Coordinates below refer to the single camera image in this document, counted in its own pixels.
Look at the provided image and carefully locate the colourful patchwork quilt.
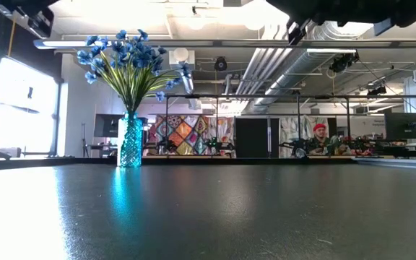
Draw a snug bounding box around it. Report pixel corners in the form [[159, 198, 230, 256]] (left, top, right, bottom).
[[146, 114, 236, 157]]

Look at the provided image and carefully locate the blue glass vase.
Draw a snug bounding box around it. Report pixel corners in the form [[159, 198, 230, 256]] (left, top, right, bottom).
[[117, 111, 144, 168]]

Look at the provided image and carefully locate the black aluminium table frame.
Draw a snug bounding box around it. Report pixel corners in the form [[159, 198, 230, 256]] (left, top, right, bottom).
[[0, 155, 416, 169]]

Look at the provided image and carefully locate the white floral cloth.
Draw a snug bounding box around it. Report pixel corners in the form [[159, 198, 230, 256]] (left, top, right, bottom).
[[279, 115, 330, 145]]

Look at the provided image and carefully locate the black panel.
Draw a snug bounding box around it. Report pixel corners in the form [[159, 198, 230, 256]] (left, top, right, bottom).
[[235, 117, 281, 158]]

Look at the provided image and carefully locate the black hanging ceiling device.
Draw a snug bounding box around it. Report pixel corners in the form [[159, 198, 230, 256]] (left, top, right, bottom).
[[329, 51, 360, 74]]

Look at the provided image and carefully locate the black computer monitor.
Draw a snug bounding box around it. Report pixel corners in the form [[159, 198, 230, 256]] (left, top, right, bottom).
[[384, 112, 416, 141], [92, 113, 124, 138]]

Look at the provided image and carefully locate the black metal rack frame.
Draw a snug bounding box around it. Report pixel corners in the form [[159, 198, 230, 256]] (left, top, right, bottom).
[[142, 92, 416, 160]]

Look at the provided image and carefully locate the black ceiling camera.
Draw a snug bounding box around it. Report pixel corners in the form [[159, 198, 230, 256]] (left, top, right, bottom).
[[214, 56, 228, 72]]

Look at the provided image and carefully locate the person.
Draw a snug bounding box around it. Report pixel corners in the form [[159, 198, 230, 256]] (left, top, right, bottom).
[[307, 123, 334, 156]]

